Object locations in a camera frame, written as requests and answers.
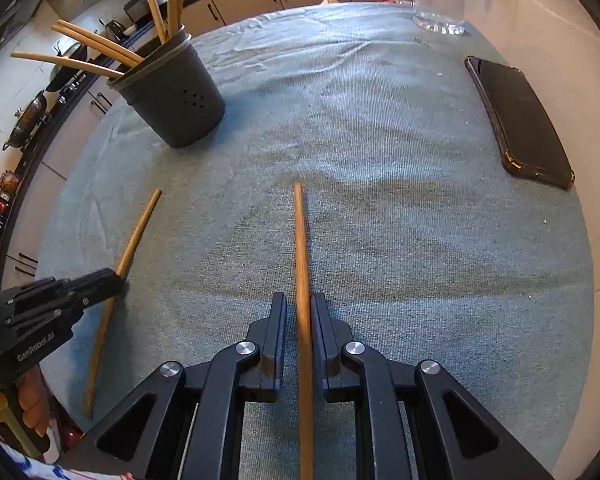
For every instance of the black frying pan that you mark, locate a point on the black frying pan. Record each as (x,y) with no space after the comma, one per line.
(65,67)

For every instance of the person's left hand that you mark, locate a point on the person's left hand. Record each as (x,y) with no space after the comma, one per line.
(34,402)

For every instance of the black wok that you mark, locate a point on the black wok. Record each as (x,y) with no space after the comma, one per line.
(27,120)

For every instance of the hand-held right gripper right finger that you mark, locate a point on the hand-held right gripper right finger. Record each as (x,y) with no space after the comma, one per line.
(318,340)

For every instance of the grey-green tablecloth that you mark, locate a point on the grey-green tablecloth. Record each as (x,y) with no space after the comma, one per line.
(380,210)

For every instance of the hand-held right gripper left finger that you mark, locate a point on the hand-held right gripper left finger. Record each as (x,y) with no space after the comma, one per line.
(279,340)

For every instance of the black smartphone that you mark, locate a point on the black smartphone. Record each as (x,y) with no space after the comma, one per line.
(520,120)

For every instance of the dark grey chopstick holder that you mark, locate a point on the dark grey chopstick holder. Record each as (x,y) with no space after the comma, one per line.
(180,105)

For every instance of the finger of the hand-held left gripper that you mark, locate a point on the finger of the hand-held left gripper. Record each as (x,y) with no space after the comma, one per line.
(100,287)

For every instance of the person's printed clothing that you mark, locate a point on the person's printed clothing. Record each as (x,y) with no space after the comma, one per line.
(45,470)

